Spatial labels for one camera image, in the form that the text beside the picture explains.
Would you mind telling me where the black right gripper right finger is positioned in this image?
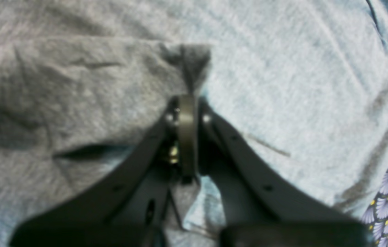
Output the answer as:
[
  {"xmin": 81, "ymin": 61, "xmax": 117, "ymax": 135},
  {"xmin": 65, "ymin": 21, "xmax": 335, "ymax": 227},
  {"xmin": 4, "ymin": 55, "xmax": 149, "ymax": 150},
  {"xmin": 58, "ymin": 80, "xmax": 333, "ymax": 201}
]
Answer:
[{"xmin": 198, "ymin": 103, "xmax": 374, "ymax": 247}]

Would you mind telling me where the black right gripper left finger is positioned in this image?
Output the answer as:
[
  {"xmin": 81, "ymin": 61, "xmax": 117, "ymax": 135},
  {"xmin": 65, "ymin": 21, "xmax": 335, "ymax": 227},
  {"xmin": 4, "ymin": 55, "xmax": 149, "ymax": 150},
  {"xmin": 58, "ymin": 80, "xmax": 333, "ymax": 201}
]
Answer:
[{"xmin": 9, "ymin": 95, "xmax": 198, "ymax": 247}]

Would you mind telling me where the light grey T-shirt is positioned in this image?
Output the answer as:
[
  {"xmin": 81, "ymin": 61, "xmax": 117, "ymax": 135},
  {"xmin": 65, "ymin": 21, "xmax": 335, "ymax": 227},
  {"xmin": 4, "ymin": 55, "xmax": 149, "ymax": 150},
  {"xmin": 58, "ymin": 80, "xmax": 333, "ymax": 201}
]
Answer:
[{"xmin": 0, "ymin": 0, "xmax": 388, "ymax": 247}]

